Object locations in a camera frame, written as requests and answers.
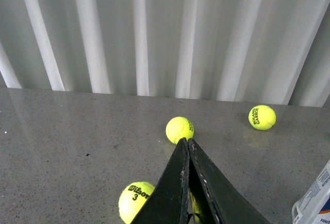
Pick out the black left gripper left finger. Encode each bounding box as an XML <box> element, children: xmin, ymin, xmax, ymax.
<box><xmin>132</xmin><ymin>138</ymin><xmax>190</xmax><ymax>224</ymax></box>

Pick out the Roland Garros tennis ball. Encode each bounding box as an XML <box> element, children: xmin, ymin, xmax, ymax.
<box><xmin>248</xmin><ymin>105</ymin><xmax>276</xmax><ymax>131</ymax></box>

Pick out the Head Team tennis ball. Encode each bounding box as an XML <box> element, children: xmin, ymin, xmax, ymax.
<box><xmin>166</xmin><ymin>116</ymin><xmax>194</xmax><ymax>144</ymax></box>

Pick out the white pleated curtain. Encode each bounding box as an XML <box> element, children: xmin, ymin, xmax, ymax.
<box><xmin>1</xmin><ymin>0</ymin><xmax>329</xmax><ymax>107</ymax></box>

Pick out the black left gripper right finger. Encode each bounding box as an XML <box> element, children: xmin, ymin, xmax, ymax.
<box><xmin>188</xmin><ymin>139</ymin><xmax>269</xmax><ymax>223</ymax></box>

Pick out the Wilson tennis ball can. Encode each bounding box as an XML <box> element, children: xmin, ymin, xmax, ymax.
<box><xmin>291</xmin><ymin>161</ymin><xmax>330</xmax><ymax>224</ymax></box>

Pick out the Wilson 3 tennis ball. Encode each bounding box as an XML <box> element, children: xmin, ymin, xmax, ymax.
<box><xmin>118</xmin><ymin>181</ymin><xmax>155</xmax><ymax>223</ymax></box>

